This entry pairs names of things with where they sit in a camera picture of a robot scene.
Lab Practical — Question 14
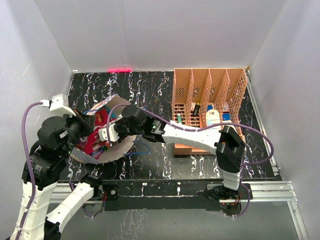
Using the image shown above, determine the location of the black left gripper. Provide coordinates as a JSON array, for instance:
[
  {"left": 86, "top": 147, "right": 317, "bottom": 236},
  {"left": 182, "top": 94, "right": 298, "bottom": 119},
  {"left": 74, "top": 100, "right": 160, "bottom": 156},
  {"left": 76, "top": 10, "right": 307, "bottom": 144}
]
[{"left": 60, "top": 106, "right": 97, "bottom": 157}]

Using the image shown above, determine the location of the blue checkered paper bag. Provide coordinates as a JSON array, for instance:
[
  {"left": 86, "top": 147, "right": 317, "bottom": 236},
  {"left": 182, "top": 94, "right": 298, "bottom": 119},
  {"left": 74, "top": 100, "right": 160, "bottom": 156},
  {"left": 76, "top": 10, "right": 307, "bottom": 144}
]
[{"left": 70, "top": 94, "right": 136, "bottom": 164}]

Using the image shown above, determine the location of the pink snack bag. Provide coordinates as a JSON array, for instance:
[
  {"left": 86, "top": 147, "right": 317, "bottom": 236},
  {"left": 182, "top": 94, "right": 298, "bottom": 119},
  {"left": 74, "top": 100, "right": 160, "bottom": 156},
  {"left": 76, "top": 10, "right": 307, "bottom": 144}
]
[{"left": 84, "top": 107, "right": 109, "bottom": 159}]

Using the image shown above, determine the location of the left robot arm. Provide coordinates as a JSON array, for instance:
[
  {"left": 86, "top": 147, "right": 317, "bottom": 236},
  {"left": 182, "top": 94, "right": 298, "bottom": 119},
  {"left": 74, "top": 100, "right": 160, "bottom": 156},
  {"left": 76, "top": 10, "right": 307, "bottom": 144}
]
[{"left": 9, "top": 113, "right": 104, "bottom": 240}]

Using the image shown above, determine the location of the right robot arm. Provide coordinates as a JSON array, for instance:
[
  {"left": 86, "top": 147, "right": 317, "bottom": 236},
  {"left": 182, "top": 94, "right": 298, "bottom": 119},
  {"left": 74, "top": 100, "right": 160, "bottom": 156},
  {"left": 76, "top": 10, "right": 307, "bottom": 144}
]
[{"left": 108, "top": 104, "right": 245, "bottom": 200}]

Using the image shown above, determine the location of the green white glue stick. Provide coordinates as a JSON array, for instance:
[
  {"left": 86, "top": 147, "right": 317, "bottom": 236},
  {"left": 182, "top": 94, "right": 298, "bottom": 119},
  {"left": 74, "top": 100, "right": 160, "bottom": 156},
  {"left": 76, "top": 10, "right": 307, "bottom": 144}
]
[{"left": 177, "top": 113, "right": 182, "bottom": 124}]

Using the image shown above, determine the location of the black marker pen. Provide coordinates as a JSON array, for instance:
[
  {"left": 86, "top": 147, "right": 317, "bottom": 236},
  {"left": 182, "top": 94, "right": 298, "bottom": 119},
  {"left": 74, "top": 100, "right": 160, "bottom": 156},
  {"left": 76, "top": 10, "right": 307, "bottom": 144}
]
[{"left": 192, "top": 102, "right": 201, "bottom": 117}]

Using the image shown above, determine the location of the pink plastic file organizer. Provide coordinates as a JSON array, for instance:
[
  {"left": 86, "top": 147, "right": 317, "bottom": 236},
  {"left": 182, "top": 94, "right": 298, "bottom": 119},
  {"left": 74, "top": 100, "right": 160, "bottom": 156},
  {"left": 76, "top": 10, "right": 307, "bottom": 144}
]
[{"left": 171, "top": 67, "right": 249, "bottom": 156}]

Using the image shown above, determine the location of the white round tape roll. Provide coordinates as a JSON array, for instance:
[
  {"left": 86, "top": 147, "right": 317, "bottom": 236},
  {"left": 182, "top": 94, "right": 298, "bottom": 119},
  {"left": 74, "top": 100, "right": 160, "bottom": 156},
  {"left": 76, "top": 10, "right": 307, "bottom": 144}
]
[{"left": 206, "top": 109, "right": 221, "bottom": 127}]

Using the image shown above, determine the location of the blue plastic case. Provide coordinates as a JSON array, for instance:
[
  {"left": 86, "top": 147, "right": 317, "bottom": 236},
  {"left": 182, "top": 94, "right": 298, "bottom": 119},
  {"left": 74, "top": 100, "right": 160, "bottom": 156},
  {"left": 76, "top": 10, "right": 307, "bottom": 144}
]
[{"left": 222, "top": 112, "right": 232, "bottom": 121}]

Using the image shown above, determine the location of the red white small box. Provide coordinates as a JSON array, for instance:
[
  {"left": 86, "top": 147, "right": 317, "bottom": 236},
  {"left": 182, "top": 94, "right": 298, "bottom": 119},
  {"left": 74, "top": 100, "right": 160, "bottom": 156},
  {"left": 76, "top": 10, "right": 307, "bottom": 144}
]
[{"left": 223, "top": 101, "right": 230, "bottom": 113}]

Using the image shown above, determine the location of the blue bag handle string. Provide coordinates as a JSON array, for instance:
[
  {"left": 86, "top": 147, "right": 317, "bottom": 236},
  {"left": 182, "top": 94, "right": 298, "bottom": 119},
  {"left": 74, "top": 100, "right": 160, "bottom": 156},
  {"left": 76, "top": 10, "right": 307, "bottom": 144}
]
[{"left": 124, "top": 140, "right": 152, "bottom": 157}]

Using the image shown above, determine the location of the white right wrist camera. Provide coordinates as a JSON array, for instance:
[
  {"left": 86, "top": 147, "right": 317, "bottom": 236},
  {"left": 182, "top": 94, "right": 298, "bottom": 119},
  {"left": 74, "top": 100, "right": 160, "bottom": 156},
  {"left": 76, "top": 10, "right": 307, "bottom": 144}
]
[{"left": 98, "top": 123, "right": 120, "bottom": 143}]

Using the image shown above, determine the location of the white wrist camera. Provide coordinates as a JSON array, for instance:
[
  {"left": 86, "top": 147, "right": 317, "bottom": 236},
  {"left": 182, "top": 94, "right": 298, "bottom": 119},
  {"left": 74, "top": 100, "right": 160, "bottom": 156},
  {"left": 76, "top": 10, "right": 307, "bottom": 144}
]
[
  {"left": 98, "top": 123, "right": 120, "bottom": 143},
  {"left": 40, "top": 93, "right": 76, "bottom": 117}
]

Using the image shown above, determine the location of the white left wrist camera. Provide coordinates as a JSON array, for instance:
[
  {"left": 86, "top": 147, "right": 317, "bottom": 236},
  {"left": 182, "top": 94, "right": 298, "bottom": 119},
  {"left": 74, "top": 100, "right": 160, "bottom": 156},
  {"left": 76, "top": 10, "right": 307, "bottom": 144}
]
[{"left": 40, "top": 93, "right": 76, "bottom": 117}]

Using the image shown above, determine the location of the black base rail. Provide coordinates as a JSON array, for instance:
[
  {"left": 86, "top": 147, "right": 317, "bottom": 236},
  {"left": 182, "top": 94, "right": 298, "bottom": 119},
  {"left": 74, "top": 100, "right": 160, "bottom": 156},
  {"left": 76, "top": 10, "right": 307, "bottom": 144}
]
[{"left": 102, "top": 179, "right": 222, "bottom": 211}]

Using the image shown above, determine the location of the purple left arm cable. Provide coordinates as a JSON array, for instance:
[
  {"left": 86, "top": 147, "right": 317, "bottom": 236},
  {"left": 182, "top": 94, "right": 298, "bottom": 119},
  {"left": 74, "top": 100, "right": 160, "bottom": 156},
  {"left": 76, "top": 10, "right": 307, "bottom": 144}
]
[{"left": 9, "top": 101, "right": 46, "bottom": 240}]

